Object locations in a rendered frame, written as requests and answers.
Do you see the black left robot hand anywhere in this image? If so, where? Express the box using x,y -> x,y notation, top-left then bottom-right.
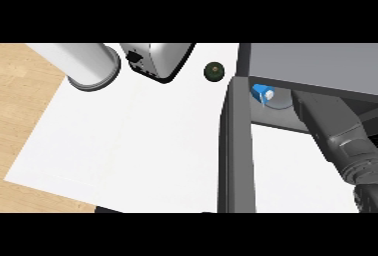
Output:
94,206 -> 123,214

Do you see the dark grey microwave door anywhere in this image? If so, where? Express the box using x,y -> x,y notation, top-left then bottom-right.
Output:
216,75 -> 259,214

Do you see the blue milk carton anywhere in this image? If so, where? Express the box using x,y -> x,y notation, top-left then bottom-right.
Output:
250,83 -> 278,109

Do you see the grey microwave turntable plate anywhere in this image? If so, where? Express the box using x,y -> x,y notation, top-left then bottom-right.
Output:
263,91 -> 299,111

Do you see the grey microwave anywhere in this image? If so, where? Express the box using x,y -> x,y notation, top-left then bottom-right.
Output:
235,42 -> 378,142

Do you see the silver toaster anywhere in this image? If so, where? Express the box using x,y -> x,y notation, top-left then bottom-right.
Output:
119,42 -> 198,85

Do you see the dark green round fruit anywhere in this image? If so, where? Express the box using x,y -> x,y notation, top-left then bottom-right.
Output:
203,61 -> 228,82

